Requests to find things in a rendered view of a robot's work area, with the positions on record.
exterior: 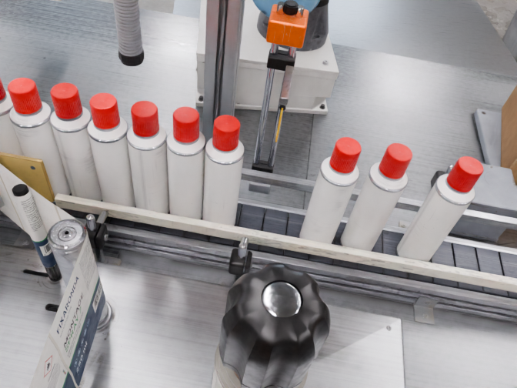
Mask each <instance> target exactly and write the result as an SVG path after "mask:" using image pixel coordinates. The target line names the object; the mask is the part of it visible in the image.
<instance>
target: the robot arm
mask: <svg viewBox="0 0 517 388"><path fill-rule="evenodd" d="M252 1H253V2H254V4H255V6H256V7H257V8H258V10H259V11H260V13H259V15H258V22H257V29H258V32H259V33H260V34H261V36H262V37H263V38H265V39H266V36H267V30H268V24H269V17H270V14H271V10H272V6H273V5H274V4H278V2H286V1H287V0H252ZM293 1H296V2H297V3H298V4H299V5H303V6H304V7H305V10H308V11H309V17H308V23H307V28H306V32H305V39H304V42H303V46H302V48H297V49H296V51H300V52H307V51H313V50H316V49H320V48H321V47H322V46H323V45H324V44H325V41H326V39H327V36H328V33H329V0H293ZM279 47H282V48H284V49H289V46H286V45H279Z"/></svg>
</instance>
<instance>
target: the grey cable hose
mask: <svg viewBox="0 0 517 388"><path fill-rule="evenodd" d="M113 5H114V12H115V22H116V28H117V36H118V47H119V48H118V57H119V59H120V60H121V63H122V64H123V65H127V66H137V65H141V64H142V63H143V61H144V57H145V54H144V49H143V47H142V33H141V25H140V15H139V6H138V0H113Z"/></svg>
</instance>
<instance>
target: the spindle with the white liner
mask: <svg viewBox="0 0 517 388"><path fill-rule="evenodd" d="M330 325H331V315H330V311H329V308H328V307H327V305H326V304H325V303H324V302H323V300H322V299H321V298H320V296H319V285H318V283H317V282H316V281H315V280H314V279H313V278H312V277H311V276H310V275H309V274H308V273H304V272H298V271H295V270H293V269H290V268H288V267H287V266H286V265H285V264H284V263H269V264H266V265H264V267H263V268H262V270H260V271H258V272H255V273H246V274H244V275H242V276H241V277H240V278H238V279H237V280H236V281H235V283H234V284H233V285H232V287H231V289H230V290H229V291H228V296H227V302H226V308H225V315H224V317H223V319H222V328H221V334H220V340H219V343H218V346H217V349H216V351H215V365H214V369H213V380H212V388H303V387H304V385H305V382H306V380H307V376H308V371H309V367H310V366H311V364H312V363H314V362H315V359H316V357H317V355H318V354H319V352H320V350H321V348H322V346H323V345H324V343H325V341H326V339H327V337H328V336H329V331H330Z"/></svg>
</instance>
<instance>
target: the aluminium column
mask: <svg viewBox="0 0 517 388"><path fill-rule="evenodd" d="M222 3H223V0H206V21H205V70H204V95H203V120H202V134H203V135H204V136H205V138H206V143H207V141H208V140H210V139H211V138H213V127H214V120H215V103H216V94H217V84H218V65H219V55H220V45H221V33H222ZM244 9H245V0H227V1H226V16H225V40H224V50H223V60H222V77H221V87H220V96H219V104H218V117H219V116H220V115H231V116H234V113H235V97H236V89H237V81H238V66H239V57H240V49H241V40H242V26H243V17H244Z"/></svg>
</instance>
